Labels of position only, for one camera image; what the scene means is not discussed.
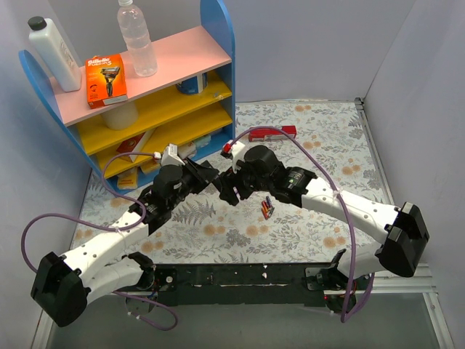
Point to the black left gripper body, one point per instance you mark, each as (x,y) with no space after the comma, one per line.
(197,174)

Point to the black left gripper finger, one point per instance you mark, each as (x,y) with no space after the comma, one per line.
(194,178)
(210,175)

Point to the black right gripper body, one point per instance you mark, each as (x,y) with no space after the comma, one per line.
(236,185)

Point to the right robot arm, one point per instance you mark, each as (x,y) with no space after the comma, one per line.
(399,233)

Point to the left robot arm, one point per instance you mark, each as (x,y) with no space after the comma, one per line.
(65,284)

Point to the white snack packet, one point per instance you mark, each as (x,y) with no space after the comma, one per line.
(187,150)

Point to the green sponge pack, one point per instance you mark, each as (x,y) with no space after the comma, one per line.
(202,142)

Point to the red toothpaste box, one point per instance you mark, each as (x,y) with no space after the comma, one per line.
(269,134)

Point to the yellow snack packet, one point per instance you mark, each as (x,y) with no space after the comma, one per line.
(128,180)

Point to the red white book box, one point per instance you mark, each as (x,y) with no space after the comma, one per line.
(135,143)

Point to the blue pink yellow shelf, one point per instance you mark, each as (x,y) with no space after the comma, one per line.
(175,117)

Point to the blue white can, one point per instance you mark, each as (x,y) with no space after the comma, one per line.
(194,85)

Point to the white cylindrical container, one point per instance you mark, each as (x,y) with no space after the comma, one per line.
(121,117)

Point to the orange razor box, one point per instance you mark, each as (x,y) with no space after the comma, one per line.
(105,81)

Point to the clear plastic water bottle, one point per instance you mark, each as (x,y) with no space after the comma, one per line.
(136,35)

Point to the white bottle black cap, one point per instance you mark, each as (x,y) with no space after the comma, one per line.
(50,45)

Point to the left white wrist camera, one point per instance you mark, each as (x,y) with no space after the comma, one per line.
(169,156)

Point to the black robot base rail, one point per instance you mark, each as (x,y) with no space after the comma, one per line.
(309,284)

